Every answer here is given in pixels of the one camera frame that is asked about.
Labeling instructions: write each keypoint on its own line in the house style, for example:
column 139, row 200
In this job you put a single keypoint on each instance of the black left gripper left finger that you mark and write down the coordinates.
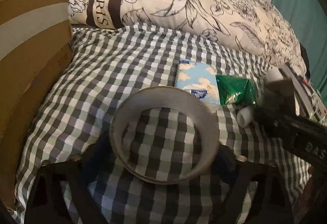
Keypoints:
column 46, row 203

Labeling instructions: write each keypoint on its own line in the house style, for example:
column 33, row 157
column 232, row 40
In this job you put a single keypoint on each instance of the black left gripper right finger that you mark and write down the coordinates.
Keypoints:
column 262, row 184

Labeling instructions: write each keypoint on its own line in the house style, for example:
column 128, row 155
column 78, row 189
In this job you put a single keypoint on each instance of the black power strip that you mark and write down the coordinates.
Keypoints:
column 310, row 104

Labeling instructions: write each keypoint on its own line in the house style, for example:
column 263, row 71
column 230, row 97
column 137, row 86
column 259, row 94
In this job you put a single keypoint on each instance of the white thin tube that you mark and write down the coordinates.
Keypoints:
column 245, row 116

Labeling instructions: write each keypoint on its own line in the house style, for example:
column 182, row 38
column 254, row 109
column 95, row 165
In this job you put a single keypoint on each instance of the white sock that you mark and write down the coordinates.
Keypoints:
column 278, row 92

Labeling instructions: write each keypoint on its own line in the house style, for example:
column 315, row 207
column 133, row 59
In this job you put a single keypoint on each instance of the green foil packet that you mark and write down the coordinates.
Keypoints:
column 236, row 90

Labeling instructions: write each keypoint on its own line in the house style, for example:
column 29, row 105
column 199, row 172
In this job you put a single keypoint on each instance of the blue cloud tissue pack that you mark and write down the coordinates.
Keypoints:
column 198, row 79

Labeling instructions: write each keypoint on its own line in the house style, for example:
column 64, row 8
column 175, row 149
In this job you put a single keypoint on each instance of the clear tape roll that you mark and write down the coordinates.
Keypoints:
column 164, row 135

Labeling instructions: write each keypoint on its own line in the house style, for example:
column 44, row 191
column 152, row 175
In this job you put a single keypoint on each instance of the person right hand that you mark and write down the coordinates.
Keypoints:
column 310, row 170

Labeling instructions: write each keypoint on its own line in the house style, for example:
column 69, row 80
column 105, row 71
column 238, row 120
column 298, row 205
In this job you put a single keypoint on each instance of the green checkered cloth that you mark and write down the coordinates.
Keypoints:
column 106, row 68

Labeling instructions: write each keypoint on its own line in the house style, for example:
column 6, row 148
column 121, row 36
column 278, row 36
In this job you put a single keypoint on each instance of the teal curtain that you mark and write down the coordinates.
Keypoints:
column 308, row 20

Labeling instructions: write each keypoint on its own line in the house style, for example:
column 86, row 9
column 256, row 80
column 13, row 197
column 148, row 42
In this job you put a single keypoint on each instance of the brown cardboard box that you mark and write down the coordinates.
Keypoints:
column 35, row 36

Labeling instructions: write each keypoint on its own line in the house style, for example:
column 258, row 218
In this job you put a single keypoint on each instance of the floral white duvet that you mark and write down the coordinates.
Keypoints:
column 254, row 26

